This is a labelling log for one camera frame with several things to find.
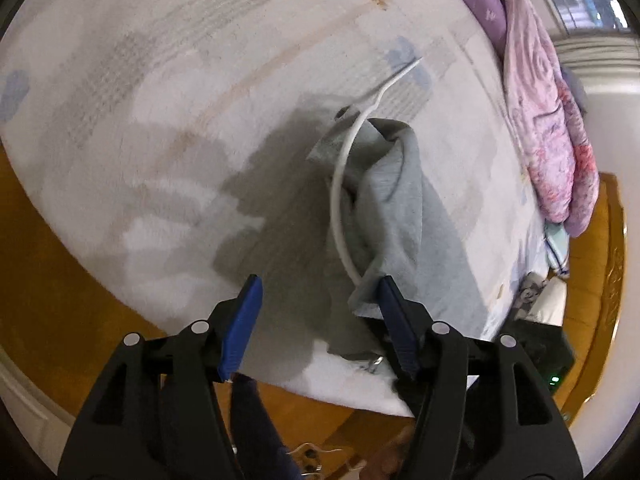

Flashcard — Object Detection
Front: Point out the bed with printed sheet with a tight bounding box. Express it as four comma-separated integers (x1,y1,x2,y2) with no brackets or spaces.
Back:
0,0,571,418

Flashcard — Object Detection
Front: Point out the grey zip hoodie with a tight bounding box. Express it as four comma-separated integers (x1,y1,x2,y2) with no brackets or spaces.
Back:
215,105,496,376

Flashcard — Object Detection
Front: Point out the grey striped curtain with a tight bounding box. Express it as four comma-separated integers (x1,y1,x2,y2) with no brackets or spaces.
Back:
552,32,640,77

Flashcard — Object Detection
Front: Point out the person's dark trouser leg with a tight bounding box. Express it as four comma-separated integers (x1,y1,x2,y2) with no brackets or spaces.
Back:
230,375,303,480

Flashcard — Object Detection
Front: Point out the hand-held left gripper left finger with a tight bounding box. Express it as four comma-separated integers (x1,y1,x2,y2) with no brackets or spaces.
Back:
57,274,264,480

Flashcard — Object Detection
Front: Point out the wooden headboard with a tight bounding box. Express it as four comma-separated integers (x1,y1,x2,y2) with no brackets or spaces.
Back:
550,172,628,411

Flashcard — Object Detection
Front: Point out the folded white garment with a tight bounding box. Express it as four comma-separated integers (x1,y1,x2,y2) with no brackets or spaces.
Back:
530,277,568,328

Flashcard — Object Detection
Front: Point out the slipper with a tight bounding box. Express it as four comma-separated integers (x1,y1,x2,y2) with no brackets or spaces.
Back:
290,442,346,476

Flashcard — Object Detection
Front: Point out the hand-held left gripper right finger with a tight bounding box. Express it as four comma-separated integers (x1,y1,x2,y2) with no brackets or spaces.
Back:
377,275,583,480

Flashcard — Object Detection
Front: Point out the white clothes hanger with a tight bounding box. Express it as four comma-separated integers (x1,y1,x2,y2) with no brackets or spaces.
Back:
330,57,423,286

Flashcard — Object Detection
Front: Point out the purple floral quilt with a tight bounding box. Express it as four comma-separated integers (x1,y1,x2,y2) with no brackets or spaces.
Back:
432,0,601,238

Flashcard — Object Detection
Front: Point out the striped pillow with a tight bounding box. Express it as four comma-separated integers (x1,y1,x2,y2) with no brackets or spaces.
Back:
544,220,571,278

